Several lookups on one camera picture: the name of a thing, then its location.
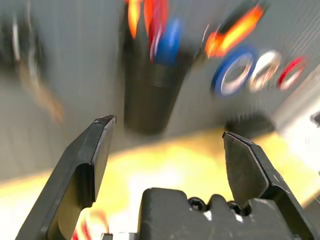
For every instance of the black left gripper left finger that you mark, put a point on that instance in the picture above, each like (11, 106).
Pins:
(75, 175)

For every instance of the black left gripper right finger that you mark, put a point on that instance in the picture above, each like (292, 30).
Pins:
(252, 175)

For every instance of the red tape roll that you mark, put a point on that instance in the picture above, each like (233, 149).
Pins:
(283, 75)

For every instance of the orange black needle-nose pliers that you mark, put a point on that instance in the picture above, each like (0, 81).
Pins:
(237, 27)

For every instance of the dark grey perforated pegboard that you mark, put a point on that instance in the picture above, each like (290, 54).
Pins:
(82, 62)

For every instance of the white tape roll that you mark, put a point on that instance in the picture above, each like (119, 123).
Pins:
(253, 82)

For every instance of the blue tape roll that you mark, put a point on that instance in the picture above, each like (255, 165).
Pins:
(217, 80)

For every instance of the black plastic cup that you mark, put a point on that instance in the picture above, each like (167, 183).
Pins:
(150, 100)

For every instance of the blue marker pen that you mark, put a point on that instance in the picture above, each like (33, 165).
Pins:
(168, 42)

